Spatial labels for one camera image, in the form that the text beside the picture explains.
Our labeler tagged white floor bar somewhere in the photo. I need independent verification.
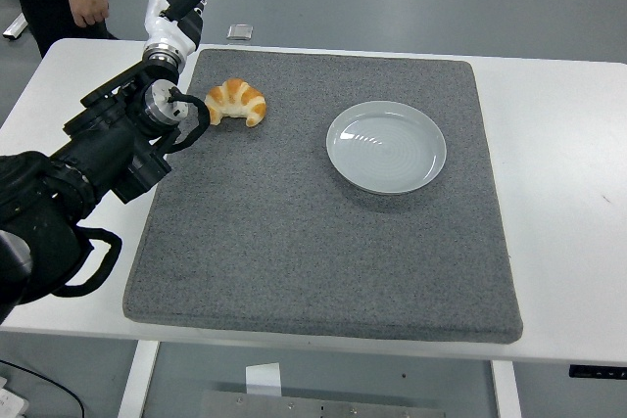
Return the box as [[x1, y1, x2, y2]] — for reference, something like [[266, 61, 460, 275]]
[[2, 14, 28, 40]]

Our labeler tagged grey metal plate with screws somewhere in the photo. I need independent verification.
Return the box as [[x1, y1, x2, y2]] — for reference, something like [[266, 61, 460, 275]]
[[198, 391, 447, 418]]

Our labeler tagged white round plate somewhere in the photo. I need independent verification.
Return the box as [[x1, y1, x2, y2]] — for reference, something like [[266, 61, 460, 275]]
[[325, 100, 449, 196]]

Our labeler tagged grey felt mat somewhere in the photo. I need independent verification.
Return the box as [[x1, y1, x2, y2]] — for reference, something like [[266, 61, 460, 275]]
[[121, 48, 524, 344]]

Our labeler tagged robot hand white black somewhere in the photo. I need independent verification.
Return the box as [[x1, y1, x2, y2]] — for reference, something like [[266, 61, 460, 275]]
[[143, 0, 230, 55]]

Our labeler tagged person's hand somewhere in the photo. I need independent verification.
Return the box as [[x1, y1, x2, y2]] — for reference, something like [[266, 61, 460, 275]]
[[68, 0, 110, 27]]

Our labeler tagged white power strip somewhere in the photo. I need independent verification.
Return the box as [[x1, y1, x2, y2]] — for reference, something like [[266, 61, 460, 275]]
[[0, 376, 29, 418]]

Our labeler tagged black table control panel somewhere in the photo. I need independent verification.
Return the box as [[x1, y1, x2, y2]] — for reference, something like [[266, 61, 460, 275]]
[[568, 363, 627, 380]]

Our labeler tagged white table leg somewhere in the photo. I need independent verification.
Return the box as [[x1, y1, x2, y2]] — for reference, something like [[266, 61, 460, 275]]
[[491, 361, 523, 418], [117, 341, 161, 418]]

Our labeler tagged croissant bread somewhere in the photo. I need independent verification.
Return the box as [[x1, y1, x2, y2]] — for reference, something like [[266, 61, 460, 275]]
[[204, 77, 267, 128]]

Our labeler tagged black floor cable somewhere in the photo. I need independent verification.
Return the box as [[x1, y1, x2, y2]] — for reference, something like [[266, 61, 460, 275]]
[[0, 358, 87, 418]]

